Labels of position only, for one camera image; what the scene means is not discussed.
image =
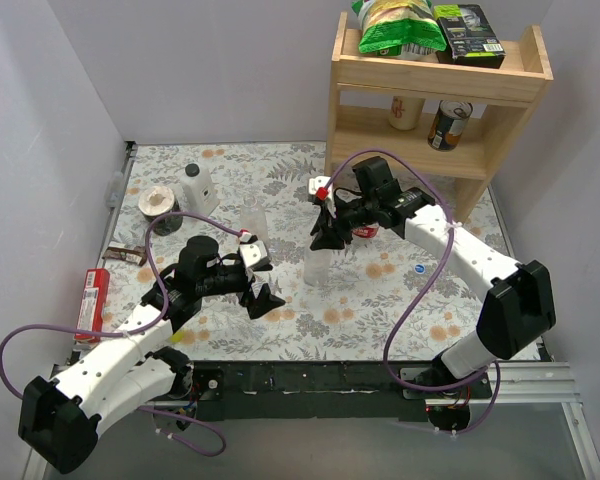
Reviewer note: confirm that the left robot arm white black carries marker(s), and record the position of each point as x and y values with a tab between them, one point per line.
63	418

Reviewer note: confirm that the beige paper cup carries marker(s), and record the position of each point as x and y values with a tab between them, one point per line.
405	112

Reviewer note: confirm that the red flat box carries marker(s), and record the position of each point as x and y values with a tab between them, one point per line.
90	318

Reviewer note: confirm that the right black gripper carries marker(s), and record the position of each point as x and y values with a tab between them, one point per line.
336	218

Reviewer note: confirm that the red-label clear bottle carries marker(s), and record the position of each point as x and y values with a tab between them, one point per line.
366	232

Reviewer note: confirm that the floral table mat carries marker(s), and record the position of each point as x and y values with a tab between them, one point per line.
373	299

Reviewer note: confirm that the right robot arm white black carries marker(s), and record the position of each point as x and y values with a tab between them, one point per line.
517	299

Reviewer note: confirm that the dark patterned jar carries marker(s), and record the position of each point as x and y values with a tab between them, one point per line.
156	201

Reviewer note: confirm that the yellow squeeze bottle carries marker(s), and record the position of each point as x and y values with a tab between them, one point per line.
177	337

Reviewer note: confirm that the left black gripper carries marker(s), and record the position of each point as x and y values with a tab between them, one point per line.
250	286

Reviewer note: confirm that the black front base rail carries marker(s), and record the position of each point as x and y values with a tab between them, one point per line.
254	390

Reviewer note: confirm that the tin can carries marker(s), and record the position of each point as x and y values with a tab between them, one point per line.
449	124

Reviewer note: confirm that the black green box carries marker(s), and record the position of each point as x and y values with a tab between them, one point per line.
470	39

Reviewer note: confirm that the white square bottle black cap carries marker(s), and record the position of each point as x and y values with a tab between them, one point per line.
199	189

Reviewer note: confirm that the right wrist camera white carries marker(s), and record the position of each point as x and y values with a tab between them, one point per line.
320	192

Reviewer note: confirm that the brown snack bar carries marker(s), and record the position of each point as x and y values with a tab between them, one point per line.
136	255

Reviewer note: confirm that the green snack bag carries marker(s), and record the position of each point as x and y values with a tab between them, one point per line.
391	27

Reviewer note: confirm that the wooden shelf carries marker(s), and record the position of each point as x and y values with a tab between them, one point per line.
507	98

